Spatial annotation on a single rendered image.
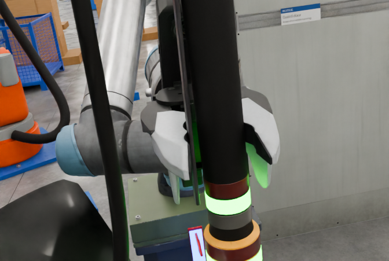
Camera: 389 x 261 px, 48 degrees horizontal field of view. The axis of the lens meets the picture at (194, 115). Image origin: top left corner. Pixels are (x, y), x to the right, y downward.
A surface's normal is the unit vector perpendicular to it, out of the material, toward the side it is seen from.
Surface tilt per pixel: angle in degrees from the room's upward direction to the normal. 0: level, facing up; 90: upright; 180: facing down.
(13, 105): 90
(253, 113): 0
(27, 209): 41
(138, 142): 56
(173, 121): 0
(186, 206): 2
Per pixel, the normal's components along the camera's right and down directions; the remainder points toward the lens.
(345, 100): 0.16, 0.33
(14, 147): 0.64, 0.19
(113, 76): 0.22, -0.49
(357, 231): -0.12, -0.93
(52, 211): 0.50, -0.66
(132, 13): 0.62, -0.38
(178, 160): -0.62, -0.50
